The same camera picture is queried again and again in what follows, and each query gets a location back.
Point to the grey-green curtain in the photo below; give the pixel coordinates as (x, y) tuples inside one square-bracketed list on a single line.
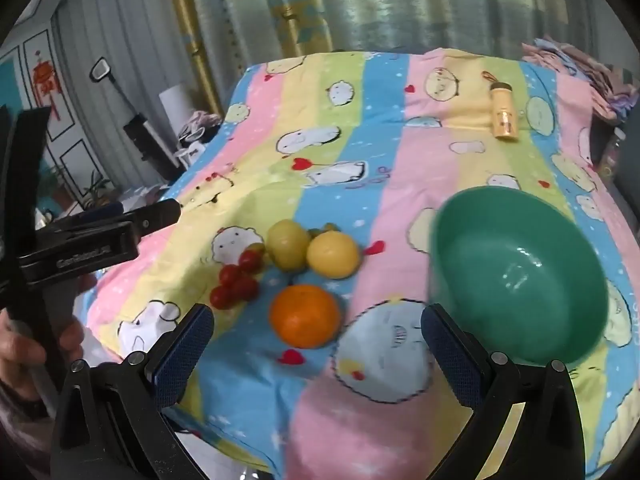
[(400, 5)]

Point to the stack of folded cloths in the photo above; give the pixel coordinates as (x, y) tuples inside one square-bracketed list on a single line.
[(590, 75)]

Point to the striped cartoon bedsheet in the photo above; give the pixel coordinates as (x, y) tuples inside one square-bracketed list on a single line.
[(390, 160)]

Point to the person's left forearm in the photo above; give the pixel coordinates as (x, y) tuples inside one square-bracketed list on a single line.
[(15, 435)]

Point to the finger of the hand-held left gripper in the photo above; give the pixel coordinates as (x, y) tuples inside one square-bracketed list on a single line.
[(100, 210), (160, 212)]

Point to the orange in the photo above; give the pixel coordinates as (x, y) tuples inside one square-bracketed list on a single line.
[(305, 316)]

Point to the yellow cartoon bottle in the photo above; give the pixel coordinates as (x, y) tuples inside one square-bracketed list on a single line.
[(502, 115)]

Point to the yellow patterned curtain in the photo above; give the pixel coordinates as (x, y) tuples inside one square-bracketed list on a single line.
[(182, 20)]

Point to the person's left hand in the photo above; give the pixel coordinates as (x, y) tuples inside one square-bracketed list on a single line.
[(20, 360)]

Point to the green plastic bowl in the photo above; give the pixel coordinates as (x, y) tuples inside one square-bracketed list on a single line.
[(525, 270)]

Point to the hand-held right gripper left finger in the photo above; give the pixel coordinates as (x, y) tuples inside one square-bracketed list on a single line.
[(185, 355)]

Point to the red wall ornament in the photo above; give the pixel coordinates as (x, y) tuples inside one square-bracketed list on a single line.
[(45, 82)]

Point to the white and black bags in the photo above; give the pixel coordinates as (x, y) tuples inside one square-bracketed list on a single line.
[(197, 135)]

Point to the black stand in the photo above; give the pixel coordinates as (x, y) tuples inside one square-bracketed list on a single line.
[(140, 132)]

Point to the potted plant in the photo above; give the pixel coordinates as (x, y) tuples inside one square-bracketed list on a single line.
[(95, 187)]

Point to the white panelled cabinet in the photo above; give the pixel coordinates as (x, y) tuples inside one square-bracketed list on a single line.
[(75, 125)]

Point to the yellow lemon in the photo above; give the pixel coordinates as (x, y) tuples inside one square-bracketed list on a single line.
[(332, 256)]

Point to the grey sofa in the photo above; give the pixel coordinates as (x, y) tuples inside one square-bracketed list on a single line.
[(631, 130)]

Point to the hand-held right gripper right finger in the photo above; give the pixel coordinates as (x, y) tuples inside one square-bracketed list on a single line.
[(450, 355)]

